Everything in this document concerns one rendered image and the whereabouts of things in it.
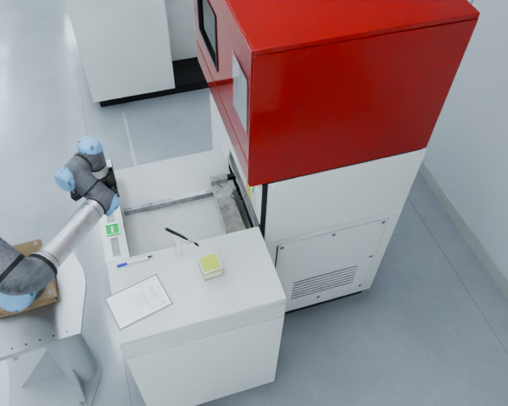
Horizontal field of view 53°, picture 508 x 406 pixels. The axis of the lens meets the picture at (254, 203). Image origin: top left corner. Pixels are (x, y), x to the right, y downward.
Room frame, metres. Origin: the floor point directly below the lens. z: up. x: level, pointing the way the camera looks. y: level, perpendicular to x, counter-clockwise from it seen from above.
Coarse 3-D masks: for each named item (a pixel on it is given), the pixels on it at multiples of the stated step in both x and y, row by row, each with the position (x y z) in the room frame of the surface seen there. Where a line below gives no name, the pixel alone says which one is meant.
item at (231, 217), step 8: (216, 184) 1.53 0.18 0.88; (224, 184) 1.53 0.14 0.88; (216, 200) 1.44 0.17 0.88; (224, 200) 1.44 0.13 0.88; (232, 200) 1.44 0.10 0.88; (224, 208) 1.40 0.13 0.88; (232, 208) 1.40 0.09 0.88; (224, 216) 1.35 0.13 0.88; (232, 216) 1.35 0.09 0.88; (224, 224) 1.31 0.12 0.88; (232, 224) 1.31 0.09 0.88; (240, 224) 1.31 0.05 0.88
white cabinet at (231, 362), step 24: (216, 336) 0.83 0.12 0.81; (240, 336) 0.86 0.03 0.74; (264, 336) 0.89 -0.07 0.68; (144, 360) 0.73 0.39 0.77; (168, 360) 0.76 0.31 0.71; (192, 360) 0.79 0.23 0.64; (216, 360) 0.82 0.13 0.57; (240, 360) 0.86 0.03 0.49; (264, 360) 0.90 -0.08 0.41; (144, 384) 0.72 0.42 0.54; (168, 384) 0.75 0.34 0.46; (192, 384) 0.78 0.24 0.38; (216, 384) 0.82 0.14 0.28; (240, 384) 0.86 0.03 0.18
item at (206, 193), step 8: (200, 192) 1.51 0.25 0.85; (208, 192) 1.51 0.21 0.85; (168, 200) 1.45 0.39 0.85; (176, 200) 1.45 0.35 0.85; (184, 200) 1.47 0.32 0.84; (192, 200) 1.48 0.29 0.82; (128, 208) 1.40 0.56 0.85; (136, 208) 1.40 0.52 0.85; (144, 208) 1.41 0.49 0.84; (152, 208) 1.42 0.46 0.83
